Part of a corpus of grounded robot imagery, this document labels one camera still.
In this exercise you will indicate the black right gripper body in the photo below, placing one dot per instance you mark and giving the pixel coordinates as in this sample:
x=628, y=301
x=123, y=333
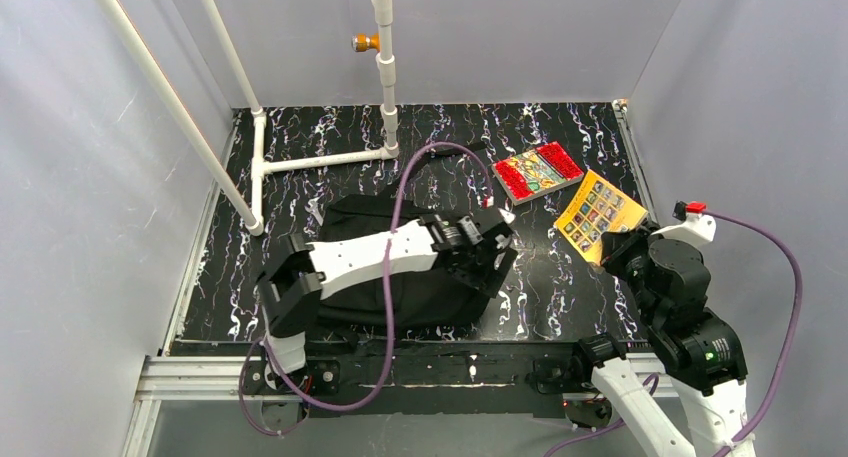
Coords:
x=619, y=247

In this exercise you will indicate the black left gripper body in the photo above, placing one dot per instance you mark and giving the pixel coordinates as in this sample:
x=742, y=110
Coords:
x=488, y=246

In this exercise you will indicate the black student backpack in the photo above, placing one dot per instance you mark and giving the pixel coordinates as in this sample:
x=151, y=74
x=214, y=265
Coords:
x=387, y=260

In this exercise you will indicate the red colourful cover book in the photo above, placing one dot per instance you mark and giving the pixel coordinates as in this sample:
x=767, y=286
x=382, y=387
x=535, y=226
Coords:
x=537, y=172

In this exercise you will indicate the yellow picture cover book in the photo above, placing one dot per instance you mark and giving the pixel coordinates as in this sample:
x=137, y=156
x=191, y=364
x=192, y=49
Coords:
x=597, y=207

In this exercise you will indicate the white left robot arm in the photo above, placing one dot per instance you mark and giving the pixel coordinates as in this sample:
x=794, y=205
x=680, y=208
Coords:
x=290, y=288

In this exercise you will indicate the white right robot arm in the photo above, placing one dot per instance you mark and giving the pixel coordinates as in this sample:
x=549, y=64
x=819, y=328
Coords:
x=700, y=353

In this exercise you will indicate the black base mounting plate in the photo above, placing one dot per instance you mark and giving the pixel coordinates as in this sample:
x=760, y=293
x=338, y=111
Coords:
x=428, y=378

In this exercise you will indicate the orange knob on pipe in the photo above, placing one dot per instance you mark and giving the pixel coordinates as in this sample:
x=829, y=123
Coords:
x=361, y=43

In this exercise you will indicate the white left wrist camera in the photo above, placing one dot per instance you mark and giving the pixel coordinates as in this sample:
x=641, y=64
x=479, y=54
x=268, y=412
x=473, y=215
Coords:
x=508, y=216

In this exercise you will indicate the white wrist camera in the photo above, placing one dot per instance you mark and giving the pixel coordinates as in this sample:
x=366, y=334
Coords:
x=508, y=216
x=695, y=227

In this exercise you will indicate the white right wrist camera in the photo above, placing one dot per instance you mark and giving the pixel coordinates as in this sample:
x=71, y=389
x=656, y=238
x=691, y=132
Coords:
x=695, y=227

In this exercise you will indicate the white PVC pipe frame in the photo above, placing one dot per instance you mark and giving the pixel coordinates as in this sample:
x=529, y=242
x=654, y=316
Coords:
x=251, y=209

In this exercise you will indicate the aluminium rail frame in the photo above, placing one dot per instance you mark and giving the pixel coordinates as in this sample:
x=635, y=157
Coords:
x=550, y=295

